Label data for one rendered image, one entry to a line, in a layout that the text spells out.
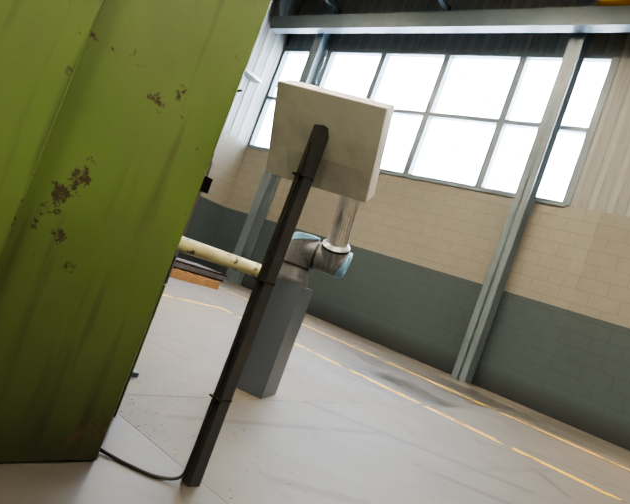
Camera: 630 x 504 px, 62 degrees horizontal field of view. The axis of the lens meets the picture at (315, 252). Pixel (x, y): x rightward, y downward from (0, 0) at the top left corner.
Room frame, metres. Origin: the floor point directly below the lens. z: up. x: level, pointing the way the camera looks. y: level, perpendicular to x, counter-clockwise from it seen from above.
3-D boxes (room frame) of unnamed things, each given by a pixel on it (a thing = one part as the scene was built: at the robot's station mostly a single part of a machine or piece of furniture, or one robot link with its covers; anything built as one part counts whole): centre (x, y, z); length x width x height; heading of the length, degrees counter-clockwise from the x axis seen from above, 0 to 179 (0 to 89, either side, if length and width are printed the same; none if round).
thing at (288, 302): (2.83, 0.07, 0.30); 0.22 x 0.22 x 0.60; 73
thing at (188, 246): (1.66, 0.25, 0.62); 0.44 x 0.05 x 0.05; 138
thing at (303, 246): (2.83, 0.06, 0.79); 0.17 x 0.15 x 0.18; 79
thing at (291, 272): (2.83, 0.07, 0.65); 0.19 x 0.19 x 0.10
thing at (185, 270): (7.82, 1.86, 0.12); 1.58 x 0.80 x 0.24; 143
